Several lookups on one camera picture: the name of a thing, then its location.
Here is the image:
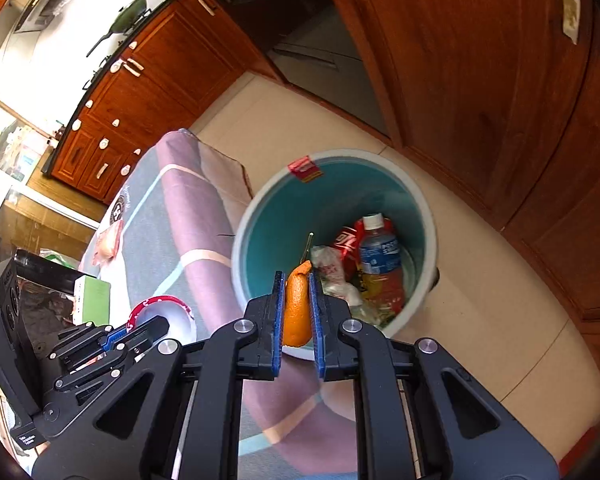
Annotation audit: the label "plastic bottle with blue label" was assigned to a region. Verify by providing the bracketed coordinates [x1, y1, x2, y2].
[357, 212, 406, 311]

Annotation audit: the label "green cardboard box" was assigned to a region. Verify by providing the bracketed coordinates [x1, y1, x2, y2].
[72, 276, 112, 326]

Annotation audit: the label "clear plastic bag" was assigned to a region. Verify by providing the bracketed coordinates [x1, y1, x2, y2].
[310, 245, 361, 306]

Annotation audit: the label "orange peel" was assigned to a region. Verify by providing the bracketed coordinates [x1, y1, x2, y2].
[282, 260, 313, 348]

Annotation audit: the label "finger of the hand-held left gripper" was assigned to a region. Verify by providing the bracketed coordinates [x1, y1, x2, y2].
[50, 322, 132, 370]
[54, 316, 172, 395]

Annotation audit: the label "dark green frying pan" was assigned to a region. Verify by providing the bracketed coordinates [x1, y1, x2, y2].
[87, 0, 148, 58]

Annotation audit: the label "grey bin with teal inside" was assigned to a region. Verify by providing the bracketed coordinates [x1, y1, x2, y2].
[231, 149, 438, 361]

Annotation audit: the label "red drink can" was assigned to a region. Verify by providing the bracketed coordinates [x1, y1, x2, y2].
[332, 217, 396, 266]

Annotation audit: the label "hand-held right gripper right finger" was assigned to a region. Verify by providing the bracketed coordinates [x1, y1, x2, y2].
[307, 274, 561, 480]

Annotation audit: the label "wooden drawer cabinet run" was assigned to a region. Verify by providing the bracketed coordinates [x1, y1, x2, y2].
[42, 0, 281, 206]

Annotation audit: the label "bread in clear packet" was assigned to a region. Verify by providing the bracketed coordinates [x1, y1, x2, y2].
[91, 220, 126, 266]

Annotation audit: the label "black built-in oven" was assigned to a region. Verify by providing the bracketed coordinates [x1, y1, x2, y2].
[200, 0, 398, 138]

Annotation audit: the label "glass sliding door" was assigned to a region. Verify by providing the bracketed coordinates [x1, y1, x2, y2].
[0, 90, 101, 271]

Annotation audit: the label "wooden tall door cabinets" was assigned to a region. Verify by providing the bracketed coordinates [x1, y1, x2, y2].
[310, 0, 600, 321]

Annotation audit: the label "checked pink grey tablecloth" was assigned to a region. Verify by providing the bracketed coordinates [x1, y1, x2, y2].
[77, 129, 361, 480]

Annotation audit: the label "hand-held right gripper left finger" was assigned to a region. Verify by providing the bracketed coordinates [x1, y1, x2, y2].
[30, 270, 287, 480]

